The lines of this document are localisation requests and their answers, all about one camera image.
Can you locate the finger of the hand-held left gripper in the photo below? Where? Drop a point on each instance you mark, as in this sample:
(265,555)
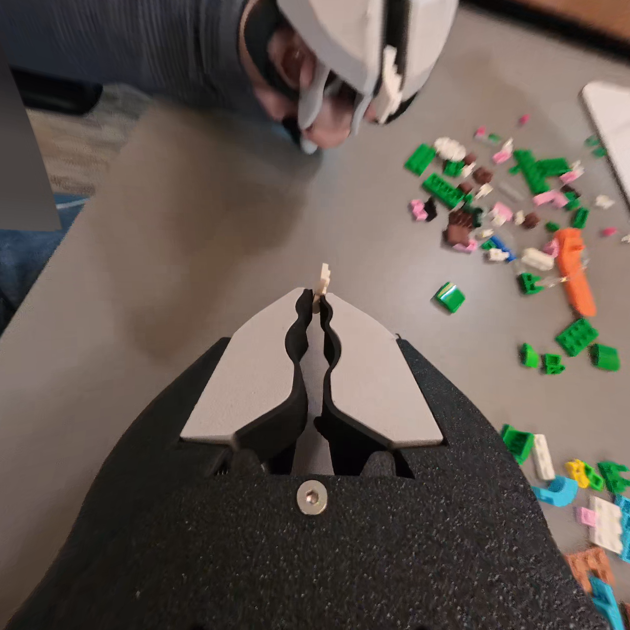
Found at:
(344,34)
(433,39)

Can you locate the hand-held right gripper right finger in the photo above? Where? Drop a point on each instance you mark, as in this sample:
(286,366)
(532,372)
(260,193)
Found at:
(379,389)

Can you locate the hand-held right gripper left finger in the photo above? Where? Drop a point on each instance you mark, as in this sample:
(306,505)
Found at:
(246,384)

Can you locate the white stepped lego piece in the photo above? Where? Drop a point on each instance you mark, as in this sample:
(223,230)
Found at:
(393,83)

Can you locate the small cream lego piece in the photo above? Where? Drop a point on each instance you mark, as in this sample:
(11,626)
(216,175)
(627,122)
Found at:
(323,283)

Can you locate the person's left forearm grey sleeve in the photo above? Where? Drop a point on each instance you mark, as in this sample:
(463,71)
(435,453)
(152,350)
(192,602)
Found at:
(123,44)

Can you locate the green sloped lego tile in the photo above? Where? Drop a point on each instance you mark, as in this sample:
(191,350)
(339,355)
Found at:
(449,297)

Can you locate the pile of loose lego pieces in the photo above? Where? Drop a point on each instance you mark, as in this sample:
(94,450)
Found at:
(492,197)

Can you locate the cluster of mixed lego parts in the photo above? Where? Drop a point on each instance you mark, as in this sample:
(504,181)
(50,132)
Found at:
(600,521)

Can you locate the person's left hand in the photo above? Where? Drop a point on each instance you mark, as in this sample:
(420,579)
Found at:
(288,59)

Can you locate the white instruction booklet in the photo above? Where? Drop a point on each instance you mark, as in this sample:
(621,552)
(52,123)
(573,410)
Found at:
(613,123)

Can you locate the orange brick separator tool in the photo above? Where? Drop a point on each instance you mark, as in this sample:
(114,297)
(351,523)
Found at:
(573,270)

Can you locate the dark object on floor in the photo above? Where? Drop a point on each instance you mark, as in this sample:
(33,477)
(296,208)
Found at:
(54,93)

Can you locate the person's leg in blue jeans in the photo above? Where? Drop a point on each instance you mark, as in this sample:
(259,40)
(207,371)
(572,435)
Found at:
(24,261)

